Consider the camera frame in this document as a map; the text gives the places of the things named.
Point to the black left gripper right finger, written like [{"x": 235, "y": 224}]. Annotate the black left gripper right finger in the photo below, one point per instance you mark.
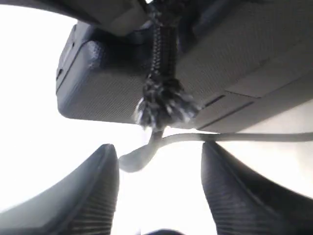
[{"x": 243, "y": 202}]

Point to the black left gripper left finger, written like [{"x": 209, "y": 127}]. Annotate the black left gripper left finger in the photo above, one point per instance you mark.
[{"x": 83, "y": 203}]

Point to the black plastic carrying case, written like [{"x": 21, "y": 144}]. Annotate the black plastic carrying case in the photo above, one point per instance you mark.
[{"x": 244, "y": 61}]

